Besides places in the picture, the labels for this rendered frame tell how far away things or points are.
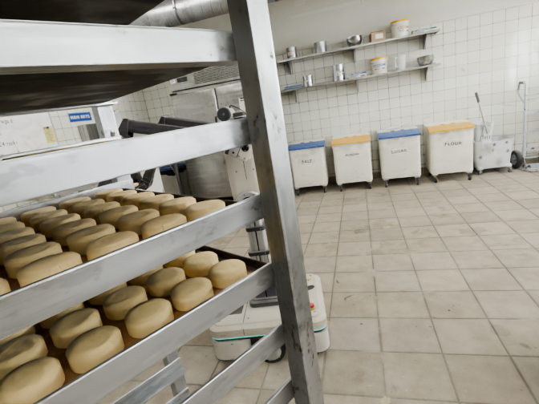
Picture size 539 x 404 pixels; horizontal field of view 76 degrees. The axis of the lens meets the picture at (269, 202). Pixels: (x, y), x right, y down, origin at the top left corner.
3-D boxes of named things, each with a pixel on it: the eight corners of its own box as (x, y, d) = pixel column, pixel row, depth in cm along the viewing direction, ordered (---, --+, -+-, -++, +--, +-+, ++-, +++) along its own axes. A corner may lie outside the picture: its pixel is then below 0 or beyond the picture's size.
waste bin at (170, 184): (199, 195, 629) (192, 160, 612) (186, 204, 580) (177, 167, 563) (173, 198, 644) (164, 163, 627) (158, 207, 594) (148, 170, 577)
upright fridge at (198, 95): (291, 187, 583) (273, 58, 529) (281, 203, 499) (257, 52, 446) (216, 194, 621) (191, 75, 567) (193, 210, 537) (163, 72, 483)
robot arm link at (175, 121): (153, 114, 200) (160, 111, 209) (154, 137, 205) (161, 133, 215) (228, 125, 197) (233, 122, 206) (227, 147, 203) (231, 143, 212)
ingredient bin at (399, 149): (382, 188, 486) (378, 135, 466) (379, 178, 545) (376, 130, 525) (423, 185, 471) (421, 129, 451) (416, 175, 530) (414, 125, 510)
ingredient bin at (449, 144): (431, 184, 470) (429, 127, 450) (424, 174, 528) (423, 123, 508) (476, 180, 453) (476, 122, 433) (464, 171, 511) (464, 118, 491)
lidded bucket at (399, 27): (408, 37, 480) (407, 20, 474) (411, 34, 457) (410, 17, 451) (390, 41, 486) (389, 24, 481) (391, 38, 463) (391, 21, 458)
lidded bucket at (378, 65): (387, 72, 499) (387, 57, 493) (389, 71, 476) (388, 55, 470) (370, 75, 505) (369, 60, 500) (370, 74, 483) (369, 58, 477)
